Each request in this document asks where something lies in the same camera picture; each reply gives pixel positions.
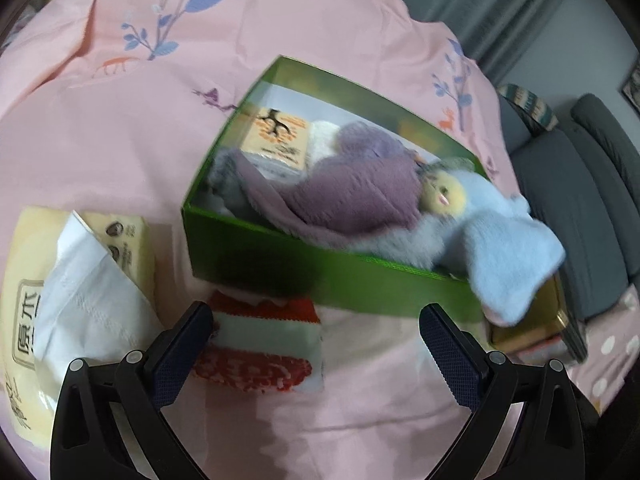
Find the cream orange tissue pack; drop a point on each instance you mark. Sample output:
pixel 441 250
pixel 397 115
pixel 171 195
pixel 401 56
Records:
pixel 272 135

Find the wall picture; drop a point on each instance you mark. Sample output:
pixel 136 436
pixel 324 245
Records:
pixel 632 87

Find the purple grey fluffy towel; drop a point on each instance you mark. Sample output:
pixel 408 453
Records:
pixel 350 195

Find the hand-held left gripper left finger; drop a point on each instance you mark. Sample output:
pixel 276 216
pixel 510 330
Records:
pixel 182 355

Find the yellow tissue pack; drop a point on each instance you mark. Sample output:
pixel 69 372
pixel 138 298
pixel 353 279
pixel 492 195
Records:
pixel 30 240

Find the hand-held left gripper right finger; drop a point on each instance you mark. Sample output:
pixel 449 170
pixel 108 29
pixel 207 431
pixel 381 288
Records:
pixel 450 360

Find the pink polka dot fabric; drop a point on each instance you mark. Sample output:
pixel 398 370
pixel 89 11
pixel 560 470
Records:
pixel 610 350

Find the red and white packet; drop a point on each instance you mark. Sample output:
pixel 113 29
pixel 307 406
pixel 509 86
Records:
pixel 260 330

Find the pink printed bedsheet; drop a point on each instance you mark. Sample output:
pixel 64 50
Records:
pixel 125 110

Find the green cardboard box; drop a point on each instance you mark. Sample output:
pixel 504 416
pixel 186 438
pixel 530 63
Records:
pixel 300 270

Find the grey sofa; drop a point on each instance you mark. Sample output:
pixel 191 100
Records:
pixel 575 185

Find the light blue plush toy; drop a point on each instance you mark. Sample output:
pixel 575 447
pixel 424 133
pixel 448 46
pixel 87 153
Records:
pixel 500 250

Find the patterned cushion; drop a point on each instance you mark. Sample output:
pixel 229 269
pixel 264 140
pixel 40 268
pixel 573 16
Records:
pixel 530 105

